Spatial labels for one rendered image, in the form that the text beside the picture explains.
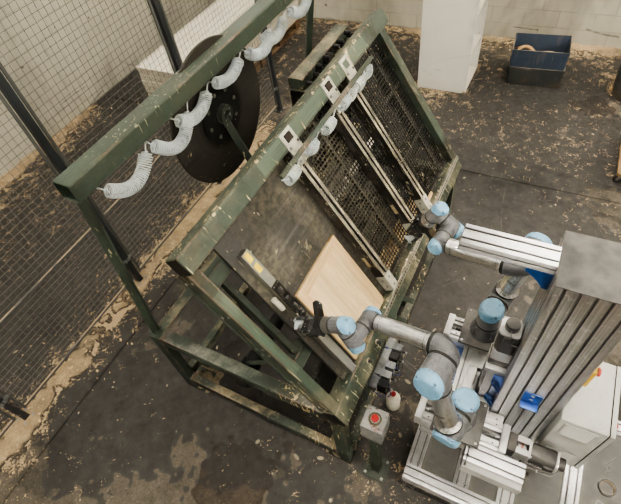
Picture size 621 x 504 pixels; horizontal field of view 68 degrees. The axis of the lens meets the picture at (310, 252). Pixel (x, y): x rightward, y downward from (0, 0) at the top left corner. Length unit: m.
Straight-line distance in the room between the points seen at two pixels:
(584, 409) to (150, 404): 2.89
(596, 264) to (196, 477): 2.81
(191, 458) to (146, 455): 0.34
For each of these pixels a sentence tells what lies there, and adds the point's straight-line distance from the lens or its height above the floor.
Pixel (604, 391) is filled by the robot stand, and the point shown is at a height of 1.23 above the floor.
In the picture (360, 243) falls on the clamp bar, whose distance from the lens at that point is 2.64.
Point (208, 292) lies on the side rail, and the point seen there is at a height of 1.73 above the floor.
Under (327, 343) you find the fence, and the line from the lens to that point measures 2.47.
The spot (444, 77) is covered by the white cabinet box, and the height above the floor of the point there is 0.17.
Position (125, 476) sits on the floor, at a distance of 3.79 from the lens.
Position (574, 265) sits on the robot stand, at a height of 2.03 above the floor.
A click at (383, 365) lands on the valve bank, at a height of 0.74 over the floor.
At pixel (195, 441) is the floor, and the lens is 3.66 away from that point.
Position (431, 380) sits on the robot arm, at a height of 1.66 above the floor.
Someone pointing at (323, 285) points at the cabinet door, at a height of 1.27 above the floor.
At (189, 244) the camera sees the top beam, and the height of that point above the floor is 1.94.
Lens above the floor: 3.30
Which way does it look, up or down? 51 degrees down
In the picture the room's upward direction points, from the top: 11 degrees counter-clockwise
